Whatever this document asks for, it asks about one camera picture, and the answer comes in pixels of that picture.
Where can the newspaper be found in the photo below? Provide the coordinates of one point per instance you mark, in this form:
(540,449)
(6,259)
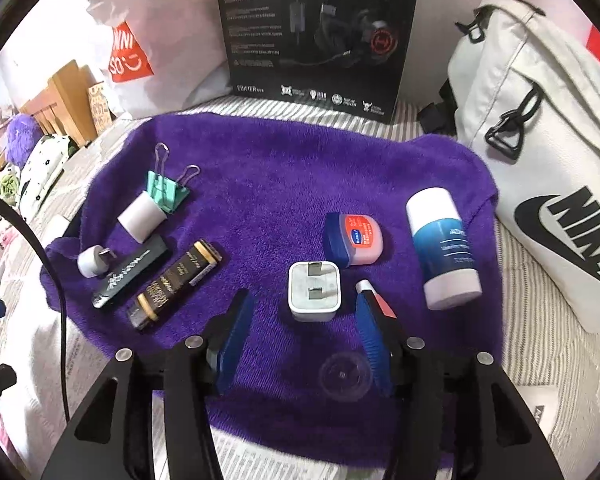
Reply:
(260,460)

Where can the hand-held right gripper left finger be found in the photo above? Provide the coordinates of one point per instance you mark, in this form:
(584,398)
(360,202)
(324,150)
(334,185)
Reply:
(235,340)

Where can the pink and white tube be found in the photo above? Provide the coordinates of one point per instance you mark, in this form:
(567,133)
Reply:
(386,308)

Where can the white and blue bottle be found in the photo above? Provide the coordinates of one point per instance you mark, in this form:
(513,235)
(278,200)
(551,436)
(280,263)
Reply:
(442,250)

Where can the black headphone box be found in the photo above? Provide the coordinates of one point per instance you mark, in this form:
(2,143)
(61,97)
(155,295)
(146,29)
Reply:
(280,35)

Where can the grey waist bag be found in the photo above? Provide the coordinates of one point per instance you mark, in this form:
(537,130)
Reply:
(530,160)

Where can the white charger plug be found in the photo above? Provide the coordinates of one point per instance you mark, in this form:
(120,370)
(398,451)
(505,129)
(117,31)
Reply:
(312,305)

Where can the purple plush toy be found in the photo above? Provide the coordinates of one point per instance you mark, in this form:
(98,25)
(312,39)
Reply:
(20,135)

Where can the slim black case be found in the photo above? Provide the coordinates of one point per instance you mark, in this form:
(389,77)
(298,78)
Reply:
(130,272)

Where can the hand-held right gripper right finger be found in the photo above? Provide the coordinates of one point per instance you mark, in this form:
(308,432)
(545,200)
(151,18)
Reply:
(372,340)

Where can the green plush toy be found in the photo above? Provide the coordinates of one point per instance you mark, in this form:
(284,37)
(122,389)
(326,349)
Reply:
(7,187)

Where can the clear plastic cup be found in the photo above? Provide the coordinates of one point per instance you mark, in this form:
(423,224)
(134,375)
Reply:
(342,380)

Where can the wooden headboard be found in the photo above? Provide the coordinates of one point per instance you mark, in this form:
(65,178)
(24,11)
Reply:
(65,100)

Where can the white plastic shopping bag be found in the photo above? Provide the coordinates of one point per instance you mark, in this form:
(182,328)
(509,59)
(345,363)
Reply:
(180,35)

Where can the white spotted pillow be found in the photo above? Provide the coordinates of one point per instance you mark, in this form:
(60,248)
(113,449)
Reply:
(45,160)

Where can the black and gold case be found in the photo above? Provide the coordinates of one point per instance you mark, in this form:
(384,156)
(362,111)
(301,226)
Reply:
(175,285)

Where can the patterned book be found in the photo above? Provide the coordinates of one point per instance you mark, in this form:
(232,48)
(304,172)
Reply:
(100,105)

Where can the purple towel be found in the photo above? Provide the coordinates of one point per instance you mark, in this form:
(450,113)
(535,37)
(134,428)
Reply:
(280,185)

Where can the blue lidded jelly jar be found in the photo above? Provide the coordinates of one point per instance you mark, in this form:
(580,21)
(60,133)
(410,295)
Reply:
(352,240)

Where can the green binder clip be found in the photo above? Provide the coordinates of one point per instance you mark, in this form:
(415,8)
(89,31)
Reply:
(167,192)

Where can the small white usb adapter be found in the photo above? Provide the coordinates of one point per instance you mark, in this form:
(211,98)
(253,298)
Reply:
(90,262)

